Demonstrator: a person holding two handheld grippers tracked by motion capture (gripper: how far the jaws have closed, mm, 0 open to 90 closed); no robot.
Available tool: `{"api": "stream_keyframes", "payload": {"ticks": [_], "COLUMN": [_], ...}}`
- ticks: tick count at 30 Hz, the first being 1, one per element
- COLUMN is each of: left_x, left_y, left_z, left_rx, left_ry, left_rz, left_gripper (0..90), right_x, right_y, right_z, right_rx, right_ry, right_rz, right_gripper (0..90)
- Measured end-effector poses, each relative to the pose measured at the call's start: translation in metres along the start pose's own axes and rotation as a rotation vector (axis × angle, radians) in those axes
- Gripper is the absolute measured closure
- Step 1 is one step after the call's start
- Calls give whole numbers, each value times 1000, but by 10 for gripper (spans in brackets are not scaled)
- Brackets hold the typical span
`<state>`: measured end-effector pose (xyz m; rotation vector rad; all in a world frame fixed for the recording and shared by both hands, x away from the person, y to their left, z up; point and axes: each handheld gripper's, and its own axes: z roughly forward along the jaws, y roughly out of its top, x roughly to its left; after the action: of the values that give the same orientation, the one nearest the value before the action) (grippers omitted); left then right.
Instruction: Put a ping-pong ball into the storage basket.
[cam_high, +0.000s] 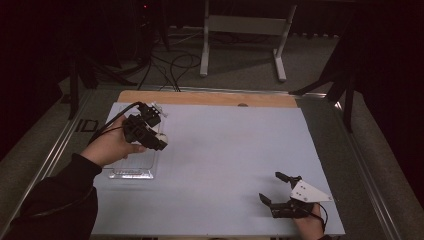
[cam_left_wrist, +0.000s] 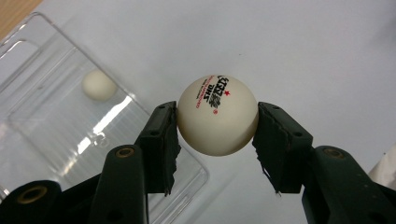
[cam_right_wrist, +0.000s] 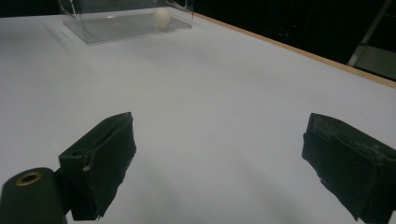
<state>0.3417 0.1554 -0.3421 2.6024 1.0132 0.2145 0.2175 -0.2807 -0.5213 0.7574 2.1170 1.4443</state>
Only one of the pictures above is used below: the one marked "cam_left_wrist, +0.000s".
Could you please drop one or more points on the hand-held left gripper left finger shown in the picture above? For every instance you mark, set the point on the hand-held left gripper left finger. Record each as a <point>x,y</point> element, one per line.
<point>155,149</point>

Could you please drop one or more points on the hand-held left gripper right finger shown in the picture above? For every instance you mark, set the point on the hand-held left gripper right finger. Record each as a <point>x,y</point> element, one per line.
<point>286,155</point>

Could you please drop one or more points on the white ping pong ball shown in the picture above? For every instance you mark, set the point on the white ping pong ball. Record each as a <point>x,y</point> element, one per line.
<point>98,85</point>
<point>218,130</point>

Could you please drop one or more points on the clear plastic tray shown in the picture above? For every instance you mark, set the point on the clear plastic tray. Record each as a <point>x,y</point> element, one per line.
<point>62,130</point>

